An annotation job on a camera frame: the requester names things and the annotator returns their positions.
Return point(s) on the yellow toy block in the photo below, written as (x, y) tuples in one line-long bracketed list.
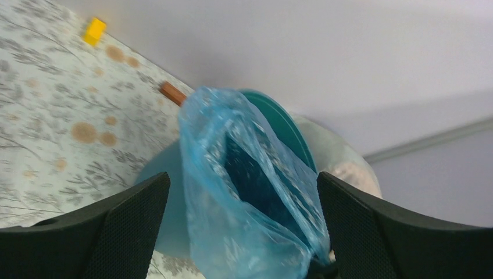
[(94, 31)]

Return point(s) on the blue plastic trash bag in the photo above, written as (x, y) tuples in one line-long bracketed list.
[(253, 209)]

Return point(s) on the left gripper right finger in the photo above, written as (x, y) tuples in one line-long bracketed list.
[(373, 238)]

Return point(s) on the clear stuffed trash bag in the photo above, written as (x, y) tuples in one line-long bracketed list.
[(334, 155)]

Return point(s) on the brown cylinder piece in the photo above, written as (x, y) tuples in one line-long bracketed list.
[(172, 93)]

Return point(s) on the floral table mat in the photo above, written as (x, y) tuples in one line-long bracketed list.
[(80, 123)]

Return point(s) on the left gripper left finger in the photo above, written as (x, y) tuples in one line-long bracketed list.
[(112, 238)]

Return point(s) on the teal plastic trash bin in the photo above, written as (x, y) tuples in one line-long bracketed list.
[(277, 127)]

